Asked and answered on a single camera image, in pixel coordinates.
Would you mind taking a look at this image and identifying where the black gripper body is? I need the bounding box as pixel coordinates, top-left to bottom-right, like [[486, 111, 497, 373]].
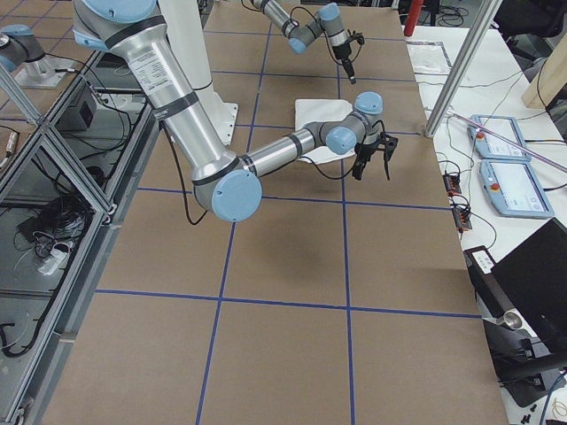
[[331, 30, 365, 71], [352, 132, 399, 181]]

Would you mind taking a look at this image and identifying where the white long-sleeve printed shirt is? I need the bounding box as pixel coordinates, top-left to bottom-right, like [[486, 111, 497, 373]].
[[295, 99, 355, 165]]

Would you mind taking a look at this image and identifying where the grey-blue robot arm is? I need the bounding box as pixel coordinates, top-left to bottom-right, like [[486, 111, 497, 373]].
[[250, 0, 365, 84], [73, 1, 398, 222]]

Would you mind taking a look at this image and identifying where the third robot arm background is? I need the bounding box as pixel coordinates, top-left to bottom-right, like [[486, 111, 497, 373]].
[[1, 24, 45, 73]]

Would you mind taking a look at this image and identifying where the upper orange circuit board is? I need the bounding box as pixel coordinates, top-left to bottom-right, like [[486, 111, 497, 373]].
[[442, 174, 462, 196]]

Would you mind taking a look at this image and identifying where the orange circuit board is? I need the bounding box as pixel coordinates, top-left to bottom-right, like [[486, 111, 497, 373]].
[[442, 174, 462, 196], [452, 206, 472, 233]]

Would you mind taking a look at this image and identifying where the clear plastic bag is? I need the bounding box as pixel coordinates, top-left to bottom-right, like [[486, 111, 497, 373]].
[[407, 41, 452, 75]]

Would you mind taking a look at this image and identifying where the red cylinder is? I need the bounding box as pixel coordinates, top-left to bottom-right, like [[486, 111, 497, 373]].
[[403, 0, 423, 37]]

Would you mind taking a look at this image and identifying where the lower orange circuit board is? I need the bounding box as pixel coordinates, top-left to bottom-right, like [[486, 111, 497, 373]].
[[452, 206, 472, 233]]

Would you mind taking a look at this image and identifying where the upper teach pendant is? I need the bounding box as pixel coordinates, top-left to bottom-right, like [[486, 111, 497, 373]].
[[467, 113, 539, 161]]

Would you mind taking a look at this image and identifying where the teach pendant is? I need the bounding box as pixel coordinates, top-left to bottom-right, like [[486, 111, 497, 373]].
[[479, 159, 555, 219], [467, 113, 539, 161]]

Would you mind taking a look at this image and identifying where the lower teach pendant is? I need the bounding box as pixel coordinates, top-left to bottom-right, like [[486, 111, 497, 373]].
[[479, 159, 555, 219]]

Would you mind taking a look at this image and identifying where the black laptop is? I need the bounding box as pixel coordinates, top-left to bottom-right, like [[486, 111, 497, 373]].
[[492, 218, 566, 352]]

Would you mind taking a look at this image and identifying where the white power strip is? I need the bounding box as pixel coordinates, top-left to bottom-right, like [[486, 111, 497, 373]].
[[38, 244, 70, 275]]

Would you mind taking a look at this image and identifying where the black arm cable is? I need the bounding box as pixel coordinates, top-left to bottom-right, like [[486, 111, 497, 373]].
[[300, 132, 382, 181]]

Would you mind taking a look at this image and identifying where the aluminium frame post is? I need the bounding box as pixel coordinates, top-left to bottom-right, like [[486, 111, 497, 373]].
[[424, 0, 502, 138]]

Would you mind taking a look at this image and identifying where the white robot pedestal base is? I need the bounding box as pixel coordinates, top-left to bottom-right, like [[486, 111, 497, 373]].
[[158, 0, 238, 146]]

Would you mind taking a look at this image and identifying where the aluminium side frame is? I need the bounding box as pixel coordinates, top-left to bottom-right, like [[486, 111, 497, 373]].
[[1, 53, 158, 424]]

